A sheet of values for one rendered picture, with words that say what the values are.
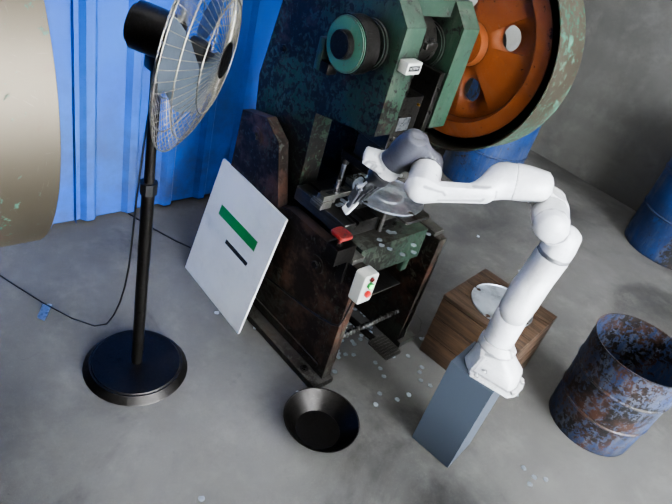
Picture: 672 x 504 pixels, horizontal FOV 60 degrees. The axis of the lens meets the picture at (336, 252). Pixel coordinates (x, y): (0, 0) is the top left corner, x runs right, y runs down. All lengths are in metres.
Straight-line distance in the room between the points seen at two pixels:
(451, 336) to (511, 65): 1.18
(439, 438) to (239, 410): 0.78
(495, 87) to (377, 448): 1.47
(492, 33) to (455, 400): 1.38
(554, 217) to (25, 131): 1.32
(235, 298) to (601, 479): 1.72
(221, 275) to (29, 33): 1.80
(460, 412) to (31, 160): 1.69
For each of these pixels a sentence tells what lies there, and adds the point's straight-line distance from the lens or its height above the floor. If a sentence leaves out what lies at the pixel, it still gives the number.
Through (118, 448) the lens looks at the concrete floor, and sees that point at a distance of 2.23.
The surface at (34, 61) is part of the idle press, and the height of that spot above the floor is 1.45.
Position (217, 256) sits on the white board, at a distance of 2.70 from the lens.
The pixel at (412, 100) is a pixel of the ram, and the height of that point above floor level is 1.16.
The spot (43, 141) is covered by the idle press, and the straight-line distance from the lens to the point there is 1.08.
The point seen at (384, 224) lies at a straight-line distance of 2.28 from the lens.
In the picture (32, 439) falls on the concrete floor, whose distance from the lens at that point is 2.28.
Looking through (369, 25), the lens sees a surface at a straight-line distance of 1.91.
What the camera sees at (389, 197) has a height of 0.79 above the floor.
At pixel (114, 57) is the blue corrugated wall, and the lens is 2.85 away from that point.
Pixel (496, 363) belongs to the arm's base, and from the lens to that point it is 2.11.
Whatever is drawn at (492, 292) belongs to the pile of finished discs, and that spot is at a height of 0.35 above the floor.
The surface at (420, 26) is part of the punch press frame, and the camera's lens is 1.97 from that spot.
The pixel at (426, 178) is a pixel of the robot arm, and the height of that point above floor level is 1.14.
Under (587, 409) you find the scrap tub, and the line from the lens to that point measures 2.74.
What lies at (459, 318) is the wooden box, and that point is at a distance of 2.63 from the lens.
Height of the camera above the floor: 1.84
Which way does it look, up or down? 34 degrees down
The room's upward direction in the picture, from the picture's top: 17 degrees clockwise
